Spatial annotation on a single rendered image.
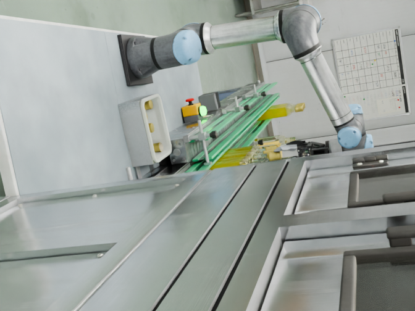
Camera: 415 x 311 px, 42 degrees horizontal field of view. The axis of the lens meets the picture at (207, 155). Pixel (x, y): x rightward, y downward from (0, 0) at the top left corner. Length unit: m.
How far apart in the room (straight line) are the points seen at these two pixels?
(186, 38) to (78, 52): 0.40
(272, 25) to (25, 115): 0.93
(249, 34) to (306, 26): 0.24
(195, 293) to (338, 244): 0.20
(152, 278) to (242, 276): 0.11
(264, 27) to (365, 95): 6.01
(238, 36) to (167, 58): 0.27
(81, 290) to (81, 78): 1.10
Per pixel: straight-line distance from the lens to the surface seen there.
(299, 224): 0.70
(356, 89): 7.89
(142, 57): 1.94
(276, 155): 2.10
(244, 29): 1.96
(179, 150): 2.01
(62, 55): 1.62
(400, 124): 8.00
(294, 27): 1.81
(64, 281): 0.73
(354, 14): 7.83
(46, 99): 1.50
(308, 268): 0.62
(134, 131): 1.85
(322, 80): 1.82
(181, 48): 1.88
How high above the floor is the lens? 1.57
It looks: 18 degrees down
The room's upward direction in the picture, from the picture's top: 82 degrees clockwise
